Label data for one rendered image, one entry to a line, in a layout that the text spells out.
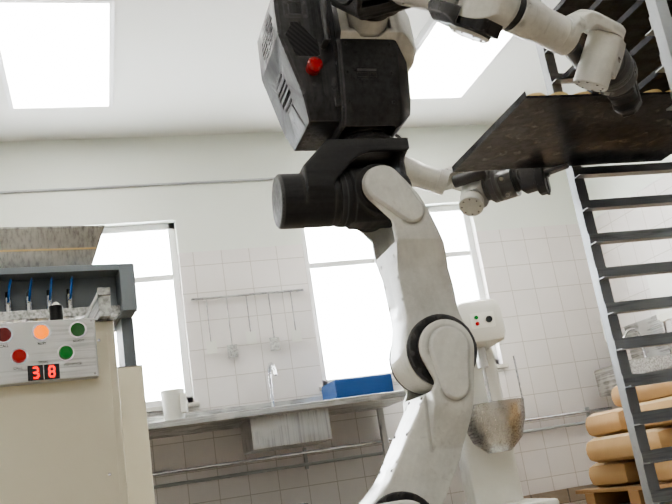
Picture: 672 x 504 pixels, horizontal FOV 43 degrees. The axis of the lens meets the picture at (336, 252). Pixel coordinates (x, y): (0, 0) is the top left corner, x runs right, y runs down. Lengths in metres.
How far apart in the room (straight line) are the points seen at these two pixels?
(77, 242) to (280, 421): 2.66
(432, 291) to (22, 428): 0.96
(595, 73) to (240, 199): 4.80
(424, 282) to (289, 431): 3.65
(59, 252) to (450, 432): 1.66
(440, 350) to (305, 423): 3.72
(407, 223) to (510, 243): 5.11
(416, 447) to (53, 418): 0.85
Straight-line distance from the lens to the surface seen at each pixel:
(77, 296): 2.91
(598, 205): 2.27
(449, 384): 1.63
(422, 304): 1.70
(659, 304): 2.28
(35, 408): 2.05
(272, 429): 5.28
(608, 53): 1.66
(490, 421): 5.42
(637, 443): 2.17
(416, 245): 1.71
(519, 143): 2.02
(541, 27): 1.58
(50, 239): 2.91
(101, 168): 6.26
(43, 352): 2.04
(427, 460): 1.65
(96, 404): 2.06
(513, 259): 6.77
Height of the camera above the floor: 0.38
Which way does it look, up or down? 15 degrees up
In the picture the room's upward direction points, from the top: 9 degrees counter-clockwise
